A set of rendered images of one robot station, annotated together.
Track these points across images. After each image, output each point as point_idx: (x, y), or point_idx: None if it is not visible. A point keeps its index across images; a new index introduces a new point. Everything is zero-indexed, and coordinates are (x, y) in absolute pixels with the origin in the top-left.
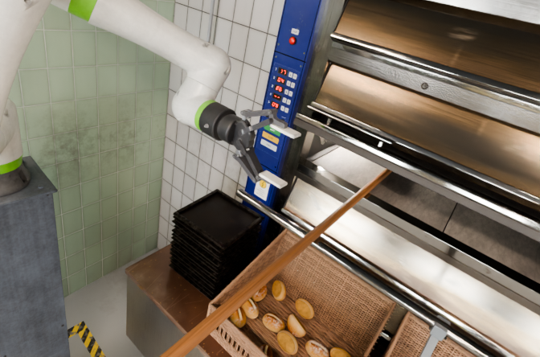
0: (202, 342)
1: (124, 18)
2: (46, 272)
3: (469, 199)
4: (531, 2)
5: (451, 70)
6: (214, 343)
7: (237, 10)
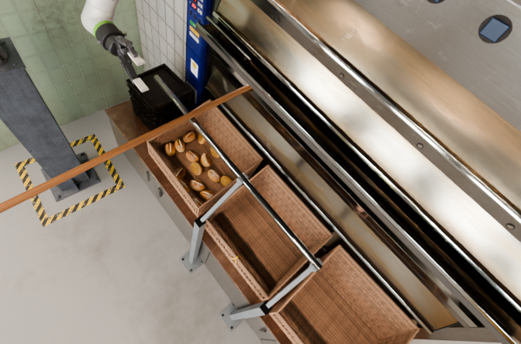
0: (146, 159)
1: None
2: (39, 111)
3: (281, 111)
4: None
5: (285, 14)
6: (153, 162)
7: None
